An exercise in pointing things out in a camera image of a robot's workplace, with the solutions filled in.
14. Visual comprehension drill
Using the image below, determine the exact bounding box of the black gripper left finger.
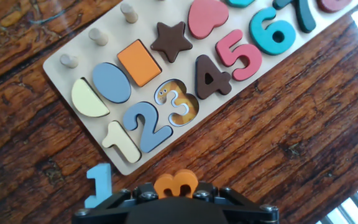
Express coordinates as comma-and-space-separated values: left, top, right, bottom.
71, 182, 158, 224

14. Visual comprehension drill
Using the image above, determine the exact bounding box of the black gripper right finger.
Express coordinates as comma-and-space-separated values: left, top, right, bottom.
194, 182, 280, 224

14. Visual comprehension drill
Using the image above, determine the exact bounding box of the orange number three piece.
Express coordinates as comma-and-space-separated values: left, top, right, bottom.
153, 169, 200, 199

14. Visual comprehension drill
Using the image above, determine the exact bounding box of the wooden shape puzzle board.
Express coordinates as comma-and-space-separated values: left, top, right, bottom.
42, 0, 358, 177

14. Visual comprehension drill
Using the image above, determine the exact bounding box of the light blue number one piece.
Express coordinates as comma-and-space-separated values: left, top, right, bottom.
84, 163, 113, 208

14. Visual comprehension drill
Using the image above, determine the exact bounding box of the cream number one piece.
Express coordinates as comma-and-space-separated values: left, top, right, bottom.
101, 120, 142, 164

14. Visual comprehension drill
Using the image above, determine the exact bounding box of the grey-blue number two piece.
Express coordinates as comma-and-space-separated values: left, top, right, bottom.
122, 101, 173, 154

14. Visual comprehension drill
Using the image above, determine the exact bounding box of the cream semicircle piece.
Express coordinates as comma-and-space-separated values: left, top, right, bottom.
71, 77, 111, 118

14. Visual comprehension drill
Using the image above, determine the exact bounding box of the grey-blue oval piece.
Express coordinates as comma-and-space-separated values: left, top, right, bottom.
91, 62, 132, 104

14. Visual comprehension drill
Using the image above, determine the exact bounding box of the orange rectangle piece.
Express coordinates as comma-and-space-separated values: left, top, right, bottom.
116, 39, 163, 88

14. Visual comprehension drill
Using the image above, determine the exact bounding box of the brown number four piece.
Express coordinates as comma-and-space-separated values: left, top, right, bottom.
195, 54, 232, 100

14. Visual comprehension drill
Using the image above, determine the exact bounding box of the pink number five piece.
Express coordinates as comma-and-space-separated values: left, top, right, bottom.
215, 29, 263, 82

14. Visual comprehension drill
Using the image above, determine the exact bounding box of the brown star piece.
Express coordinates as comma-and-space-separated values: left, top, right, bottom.
150, 21, 194, 63

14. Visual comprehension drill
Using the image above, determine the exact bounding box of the teal number six piece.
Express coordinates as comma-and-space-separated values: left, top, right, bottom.
249, 6, 296, 56

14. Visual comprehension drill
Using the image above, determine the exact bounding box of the pink heart piece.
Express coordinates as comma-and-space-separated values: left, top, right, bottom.
187, 0, 230, 40

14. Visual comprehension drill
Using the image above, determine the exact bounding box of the dark green number seven piece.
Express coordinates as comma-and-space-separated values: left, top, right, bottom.
272, 0, 317, 34

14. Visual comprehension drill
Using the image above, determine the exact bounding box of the teal octagon piece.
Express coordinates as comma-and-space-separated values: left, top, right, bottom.
225, 0, 256, 9

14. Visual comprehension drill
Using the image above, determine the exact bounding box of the red number eight piece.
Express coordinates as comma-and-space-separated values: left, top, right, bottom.
317, 0, 353, 14

